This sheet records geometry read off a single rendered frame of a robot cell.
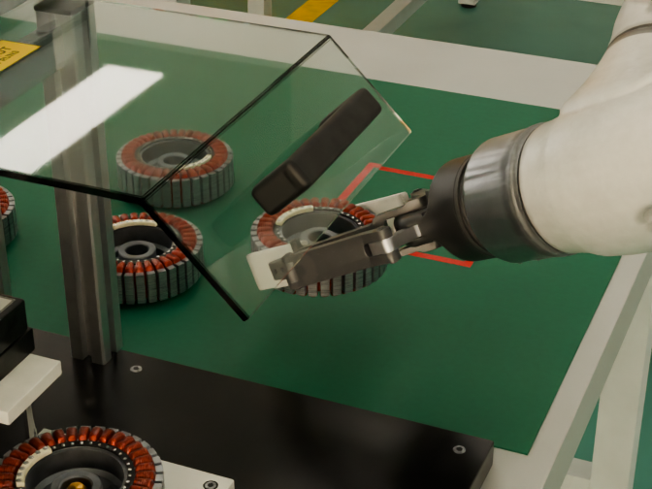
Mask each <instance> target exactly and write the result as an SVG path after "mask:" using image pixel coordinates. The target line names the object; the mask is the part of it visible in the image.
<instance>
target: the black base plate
mask: <svg viewBox="0 0 652 489"><path fill-rule="evenodd" d="M32 329H33V336H34V344H35V349H34V350H33V351H32V352H31V353H30V354H34V355H38V356H42V357H46V358H49V359H53V360H57V361H60V362H61V371H62V374H61V375H60V376H59V377H58V378H57V379H56V380H55V381H54V382H53V383H52V384H51V385H50V386H49V387H48V388H47V389H46V390H45V391H44V392H43V393H42V394H41V395H40V396H39V397H38V398H37V399H36V400H35V401H34V402H33V404H34V411H35V419H36V427H37V435H38V434H39V433H40V432H41V431H42V430H43V429H49V430H56V429H61V428H62V430H63V431H64V434H66V428H67V427H75V426H77V430H78V433H79V428H80V427H81V426H91V430H92V428H93V427H95V426H101V427H106V429H108V428H114V429H118V431H119V432H121V431H124V432H127V433H130V434H131V437H133V436H136V437H138V438H140V439H142V441H145V442H147V443H148V444H149V445H150V448H153V449H154V450H155V451H156V453H157V456H159V457H160V459H161V460H162V461H166V462H170V463H173V464H177V465H181V466H184V467H188V468H191V469H194V470H198V471H202V472H205V473H212V474H215V475H219V476H223V477H226V478H230V479H233V480H234V488H235V489H480V488H481V486H482V484H483V482H484V480H485V478H486V476H487V474H488V473H489V471H490V469H491V467H492V465H493V454H494V442H493V441H492V440H486V439H482V438H478V437H474V436H470V435H466V434H462V433H458V432H453V431H449V430H445V429H442V428H438V427H434V426H430V425H426V424H422V423H418V422H414V421H410V420H406V419H402V418H398V417H394V416H390V415H386V414H382V413H378V412H374V411H370V410H366V409H362V408H358V407H351V406H347V405H343V404H339V403H335V402H331V401H327V400H323V399H319V398H315V397H312V396H308V395H304V394H300V393H295V392H291V391H287V390H283V389H279V388H275V387H272V386H268V385H264V384H260V383H256V382H252V381H248V380H243V379H239V378H235V377H231V376H228V375H221V374H217V373H213V372H209V371H205V370H201V369H197V368H192V367H188V366H184V365H181V364H177V363H173V362H169V361H165V360H161V359H157V358H153V357H149V356H145V355H142V354H137V353H133V352H129V351H125V350H121V349H120V350H119V351H118V352H117V353H116V352H112V359H111V360H110V361H109V362H108V363H107V364H106V365H100V364H96V363H92V359H91V356H90V355H87V356H86V357H85V358H84V359H83V360H81V359H77V358H73V357H72V350H71V342H70V337H66V336H62V335H58V334H54V333H51V332H47V331H43V330H39V329H34V328H32ZM25 440H26V435H25V428H24V421H23V413H22V414H21V415H20V416H19V417H18V418H17V419H15V420H14V421H13V422H12V423H11V424H10V425H6V424H3V423H0V458H1V459H3V455H4V454H5V453H7V452H8V451H9V450H12V451H13V447H15V446H16V445H18V444H19V443H24V441H25Z"/></svg>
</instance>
